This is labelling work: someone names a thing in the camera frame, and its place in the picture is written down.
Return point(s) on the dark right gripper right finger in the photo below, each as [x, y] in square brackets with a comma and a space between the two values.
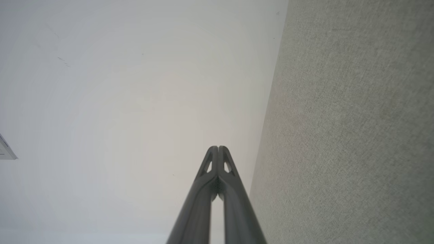
[239, 213]

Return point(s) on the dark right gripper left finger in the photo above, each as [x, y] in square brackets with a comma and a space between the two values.
[196, 210]

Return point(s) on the white wall plate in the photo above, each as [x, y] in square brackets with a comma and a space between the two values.
[5, 150]

